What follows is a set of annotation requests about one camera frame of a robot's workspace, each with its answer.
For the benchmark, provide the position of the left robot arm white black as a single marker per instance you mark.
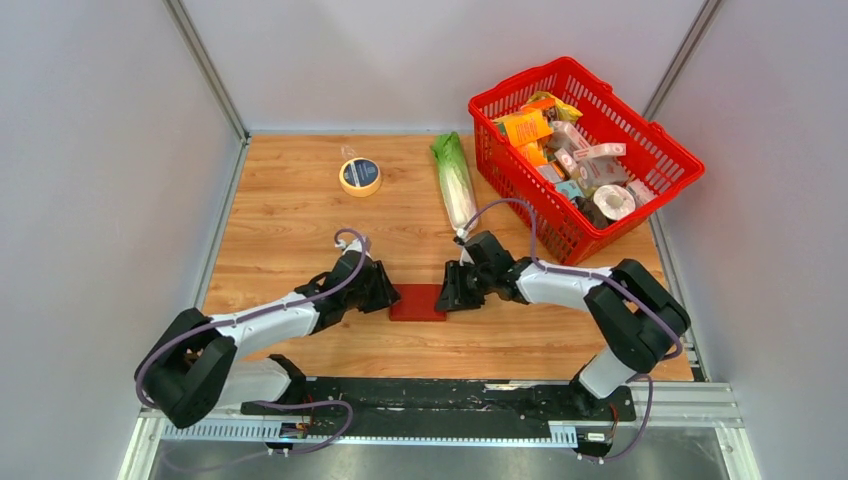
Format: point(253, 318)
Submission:
point(199, 364)

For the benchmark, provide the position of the yellow snack bag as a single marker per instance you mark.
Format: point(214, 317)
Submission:
point(551, 107)

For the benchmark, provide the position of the aluminium frame rail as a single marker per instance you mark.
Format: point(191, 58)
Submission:
point(658, 405)

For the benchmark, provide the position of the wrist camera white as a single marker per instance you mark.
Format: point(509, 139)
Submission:
point(460, 240)
point(355, 245)

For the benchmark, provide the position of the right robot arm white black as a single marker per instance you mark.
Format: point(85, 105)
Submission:
point(640, 321)

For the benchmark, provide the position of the napa cabbage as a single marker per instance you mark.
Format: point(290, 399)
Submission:
point(455, 181)

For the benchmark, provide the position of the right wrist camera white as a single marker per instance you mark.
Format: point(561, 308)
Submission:
point(460, 240)

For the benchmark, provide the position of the orange snack box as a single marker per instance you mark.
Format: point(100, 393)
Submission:
point(523, 127)

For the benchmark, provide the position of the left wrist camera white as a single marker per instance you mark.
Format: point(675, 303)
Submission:
point(355, 245)

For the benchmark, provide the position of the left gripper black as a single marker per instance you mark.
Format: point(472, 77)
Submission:
point(383, 284)

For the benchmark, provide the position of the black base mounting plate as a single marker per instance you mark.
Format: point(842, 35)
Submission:
point(447, 408)

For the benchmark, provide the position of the pink white long box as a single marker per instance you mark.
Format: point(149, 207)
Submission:
point(612, 149)

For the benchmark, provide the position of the yellow masking tape roll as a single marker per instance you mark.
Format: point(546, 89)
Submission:
point(360, 177)

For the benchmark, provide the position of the toilet paper roll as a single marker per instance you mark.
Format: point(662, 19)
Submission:
point(614, 202)

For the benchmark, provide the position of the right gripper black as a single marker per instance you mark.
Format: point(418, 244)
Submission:
point(453, 296)

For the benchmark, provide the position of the red plastic shopping basket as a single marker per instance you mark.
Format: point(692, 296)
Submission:
point(558, 138)

